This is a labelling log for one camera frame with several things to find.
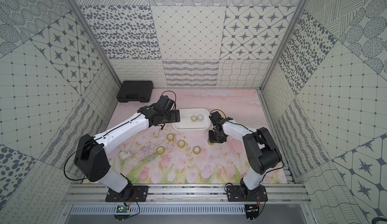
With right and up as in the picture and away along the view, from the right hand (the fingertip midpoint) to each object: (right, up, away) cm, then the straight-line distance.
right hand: (214, 142), depth 91 cm
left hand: (-24, +18, -6) cm, 31 cm away
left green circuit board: (-47, -27, -20) cm, 58 cm away
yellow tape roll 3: (-21, -1, 0) cm, 21 cm away
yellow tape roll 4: (-28, +2, +2) cm, 28 cm away
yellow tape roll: (-3, -1, -1) cm, 3 cm away
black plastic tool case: (-56, +34, +27) cm, 70 cm away
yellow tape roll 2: (-11, -4, -3) cm, 12 cm away
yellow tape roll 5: (-33, -4, -3) cm, 33 cm away
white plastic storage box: (-14, +13, +10) cm, 21 cm away
